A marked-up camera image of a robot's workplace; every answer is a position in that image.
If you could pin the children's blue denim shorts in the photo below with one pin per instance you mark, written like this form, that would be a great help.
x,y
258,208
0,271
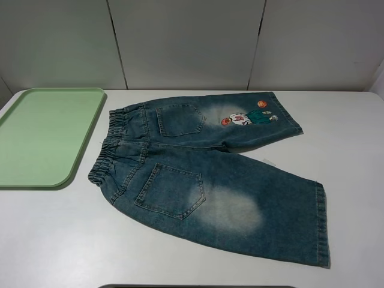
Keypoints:
x,y
176,165

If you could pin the light green plastic tray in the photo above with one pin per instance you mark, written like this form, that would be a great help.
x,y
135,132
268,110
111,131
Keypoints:
x,y
43,134

